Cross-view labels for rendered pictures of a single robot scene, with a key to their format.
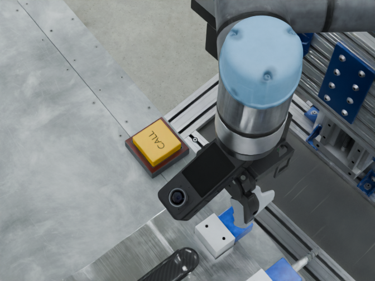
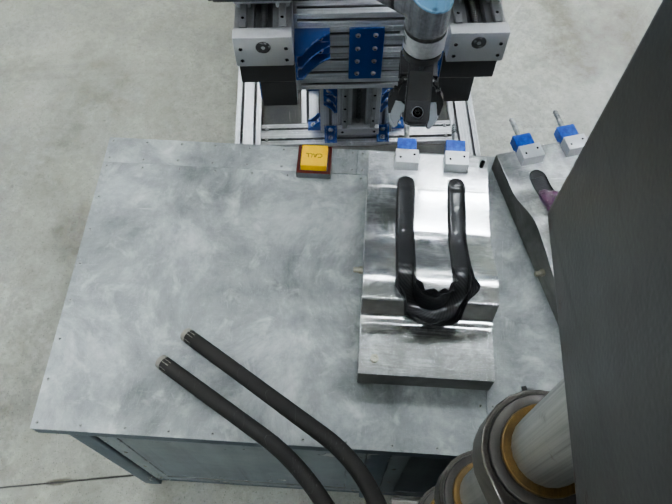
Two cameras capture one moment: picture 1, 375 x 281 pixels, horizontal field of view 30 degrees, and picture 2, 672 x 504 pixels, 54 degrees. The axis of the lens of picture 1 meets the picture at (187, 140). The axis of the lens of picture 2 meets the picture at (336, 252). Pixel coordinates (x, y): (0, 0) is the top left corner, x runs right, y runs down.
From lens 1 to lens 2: 0.72 m
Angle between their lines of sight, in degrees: 21
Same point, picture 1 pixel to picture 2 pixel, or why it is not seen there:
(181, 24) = not seen: hidden behind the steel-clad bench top
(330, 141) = (347, 122)
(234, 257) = (425, 162)
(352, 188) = (375, 146)
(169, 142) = (321, 150)
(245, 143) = (439, 46)
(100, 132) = (274, 183)
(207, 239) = (408, 161)
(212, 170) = (422, 84)
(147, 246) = (381, 195)
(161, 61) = not seen: hidden behind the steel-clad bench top
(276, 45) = not seen: outside the picture
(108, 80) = (244, 156)
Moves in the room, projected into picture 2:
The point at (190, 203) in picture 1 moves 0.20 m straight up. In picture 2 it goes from (426, 109) to (441, 24)
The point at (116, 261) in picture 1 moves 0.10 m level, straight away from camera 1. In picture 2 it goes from (375, 215) to (333, 197)
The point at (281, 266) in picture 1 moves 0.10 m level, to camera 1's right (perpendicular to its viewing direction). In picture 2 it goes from (450, 143) to (478, 117)
